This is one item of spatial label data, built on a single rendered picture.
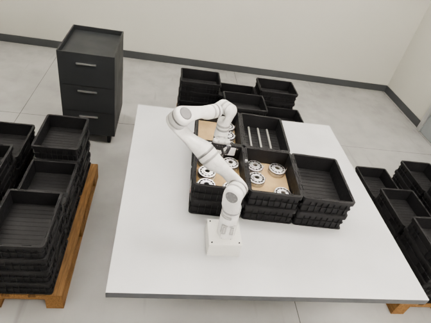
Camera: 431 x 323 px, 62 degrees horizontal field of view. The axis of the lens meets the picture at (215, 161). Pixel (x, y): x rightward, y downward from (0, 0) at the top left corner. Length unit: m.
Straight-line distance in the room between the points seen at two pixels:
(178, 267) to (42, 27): 4.25
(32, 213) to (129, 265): 0.79
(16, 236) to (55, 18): 3.63
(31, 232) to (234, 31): 3.86
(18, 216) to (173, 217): 0.89
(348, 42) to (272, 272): 4.34
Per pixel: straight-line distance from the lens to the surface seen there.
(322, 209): 2.11
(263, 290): 1.83
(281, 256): 1.98
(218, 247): 1.82
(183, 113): 1.56
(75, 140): 2.86
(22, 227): 2.29
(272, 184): 2.15
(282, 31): 5.34
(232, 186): 1.62
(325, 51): 5.65
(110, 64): 3.16
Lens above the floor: 2.18
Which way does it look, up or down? 38 degrees down
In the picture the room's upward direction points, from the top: 13 degrees clockwise
